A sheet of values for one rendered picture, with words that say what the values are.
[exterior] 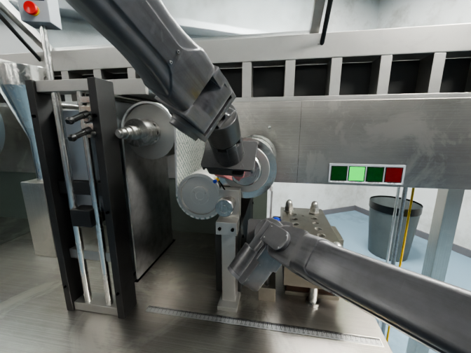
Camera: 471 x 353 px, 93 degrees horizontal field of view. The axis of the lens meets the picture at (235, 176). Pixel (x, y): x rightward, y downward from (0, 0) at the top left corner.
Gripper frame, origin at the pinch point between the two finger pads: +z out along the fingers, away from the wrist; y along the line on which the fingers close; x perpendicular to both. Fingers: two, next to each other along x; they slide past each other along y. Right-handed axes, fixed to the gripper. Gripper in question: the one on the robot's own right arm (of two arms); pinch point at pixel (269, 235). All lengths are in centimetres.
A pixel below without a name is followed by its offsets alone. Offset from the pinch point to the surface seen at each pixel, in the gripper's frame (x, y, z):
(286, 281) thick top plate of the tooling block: -10.3, 4.7, -1.5
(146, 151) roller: 18.0, -33.0, -11.2
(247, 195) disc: 9.0, -6.0, -7.8
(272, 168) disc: 15.2, -0.1, -11.0
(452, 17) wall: 246, 179, 153
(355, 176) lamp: 23.8, 29.2, 21.0
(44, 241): -9, -77, 10
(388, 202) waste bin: 54, 133, 216
